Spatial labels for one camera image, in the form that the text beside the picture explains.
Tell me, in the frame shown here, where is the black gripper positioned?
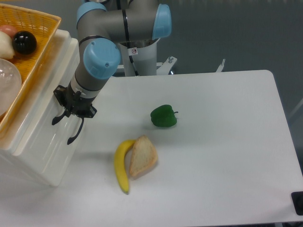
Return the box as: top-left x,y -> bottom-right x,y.
52,85 -> 97,145

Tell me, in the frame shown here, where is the white top drawer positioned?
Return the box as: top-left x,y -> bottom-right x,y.
16,38 -> 80,186

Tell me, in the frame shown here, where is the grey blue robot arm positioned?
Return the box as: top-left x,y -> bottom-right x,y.
52,0 -> 172,125

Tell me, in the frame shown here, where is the white drawer cabinet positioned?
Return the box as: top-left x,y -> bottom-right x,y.
0,30 -> 72,177

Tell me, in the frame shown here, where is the yellow banana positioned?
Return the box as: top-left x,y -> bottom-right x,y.
114,140 -> 135,194

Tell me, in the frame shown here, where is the clear glass ball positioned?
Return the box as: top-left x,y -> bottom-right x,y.
0,59 -> 22,115

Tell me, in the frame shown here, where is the toast bread slice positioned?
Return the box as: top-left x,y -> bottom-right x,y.
129,135 -> 158,177

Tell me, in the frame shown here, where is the black shiny ball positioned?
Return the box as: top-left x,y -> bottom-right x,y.
12,31 -> 37,55

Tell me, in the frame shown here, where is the white onion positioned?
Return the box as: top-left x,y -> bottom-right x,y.
0,31 -> 15,60

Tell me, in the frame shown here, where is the green bell pepper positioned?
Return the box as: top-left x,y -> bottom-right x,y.
150,104 -> 178,128

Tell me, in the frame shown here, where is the orange plastic basket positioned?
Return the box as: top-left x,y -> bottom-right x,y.
0,3 -> 61,137

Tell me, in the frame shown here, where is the pink peach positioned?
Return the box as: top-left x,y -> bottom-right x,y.
0,25 -> 18,38

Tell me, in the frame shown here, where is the black object at table edge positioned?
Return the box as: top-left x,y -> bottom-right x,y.
291,191 -> 303,216

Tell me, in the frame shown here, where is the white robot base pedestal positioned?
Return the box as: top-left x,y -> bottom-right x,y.
116,39 -> 160,77

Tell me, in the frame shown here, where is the white mounting bracket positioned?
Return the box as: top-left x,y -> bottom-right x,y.
156,56 -> 178,75

